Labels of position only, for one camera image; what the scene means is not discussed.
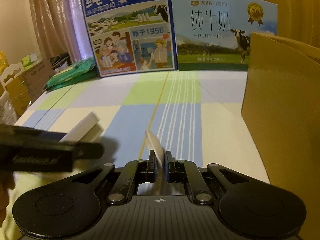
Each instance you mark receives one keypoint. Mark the plaid tablecloth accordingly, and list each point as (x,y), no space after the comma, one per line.
(194,114)

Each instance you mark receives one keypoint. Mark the brown cardboard boxes stack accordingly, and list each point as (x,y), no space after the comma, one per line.
(25,81)

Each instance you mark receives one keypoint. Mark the left hand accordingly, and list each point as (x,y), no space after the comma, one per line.
(7,183)

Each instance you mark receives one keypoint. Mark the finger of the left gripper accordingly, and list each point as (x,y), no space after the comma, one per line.
(18,134)
(47,156)

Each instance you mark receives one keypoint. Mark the yellow plastic bag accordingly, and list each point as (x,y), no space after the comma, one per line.
(3,62)

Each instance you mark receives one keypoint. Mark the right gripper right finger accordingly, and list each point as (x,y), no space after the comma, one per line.
(192,177)

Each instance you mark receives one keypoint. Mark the dark blue milk carton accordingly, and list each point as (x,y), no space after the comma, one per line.
(130,36)

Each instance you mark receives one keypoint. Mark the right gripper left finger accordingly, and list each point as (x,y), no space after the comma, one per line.
(133,173)

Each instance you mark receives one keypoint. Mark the white plug adapter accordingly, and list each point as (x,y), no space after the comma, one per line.
(87,130)

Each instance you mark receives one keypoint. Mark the brown cardboard box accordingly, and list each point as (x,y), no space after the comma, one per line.
(281,111)

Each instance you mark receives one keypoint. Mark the mustard yellow curtain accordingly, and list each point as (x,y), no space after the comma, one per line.
(298,20)

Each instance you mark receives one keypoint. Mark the light blue milk carton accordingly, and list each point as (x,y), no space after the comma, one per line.
(216,34)

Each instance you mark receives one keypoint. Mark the green wipes pack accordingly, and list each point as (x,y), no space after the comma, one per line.
(77,72)

